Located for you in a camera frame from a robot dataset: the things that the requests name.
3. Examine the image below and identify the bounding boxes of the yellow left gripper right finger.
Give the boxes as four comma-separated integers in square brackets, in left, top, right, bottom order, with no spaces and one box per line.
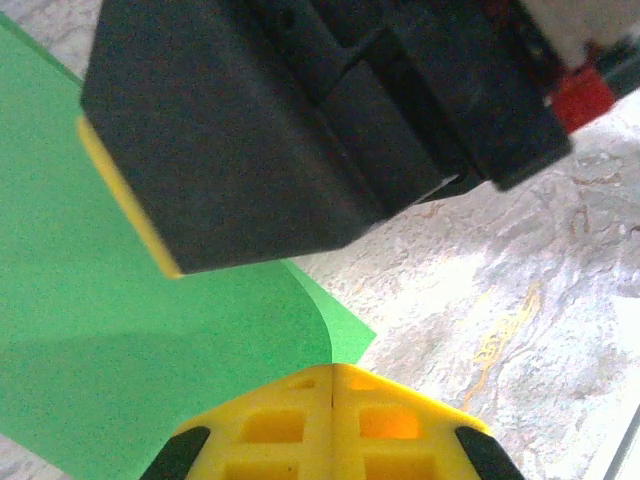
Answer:
[333,363,526,480]

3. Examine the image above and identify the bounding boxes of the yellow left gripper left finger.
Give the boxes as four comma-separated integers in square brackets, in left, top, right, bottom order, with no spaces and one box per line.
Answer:
[139,363,335,480]

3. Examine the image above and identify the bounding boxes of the green paper sheet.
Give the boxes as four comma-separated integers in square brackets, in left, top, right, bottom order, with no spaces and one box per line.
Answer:
[0,12,377,474]

